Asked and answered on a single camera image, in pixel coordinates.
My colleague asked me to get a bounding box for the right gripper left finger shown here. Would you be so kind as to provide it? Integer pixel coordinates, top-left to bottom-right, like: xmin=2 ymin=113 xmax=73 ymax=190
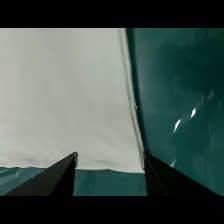
xmin=6 ymin=151 xmax=79 ymax=197

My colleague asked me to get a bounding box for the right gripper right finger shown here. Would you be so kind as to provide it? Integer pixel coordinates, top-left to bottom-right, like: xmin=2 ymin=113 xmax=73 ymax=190
xmin=143 ymin=152 xmax=222 ymax=197

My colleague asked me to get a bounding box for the white garment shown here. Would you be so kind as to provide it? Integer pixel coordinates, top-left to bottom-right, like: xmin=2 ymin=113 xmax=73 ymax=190
xmin=0 ymin=27 xmax=145 ymax=174

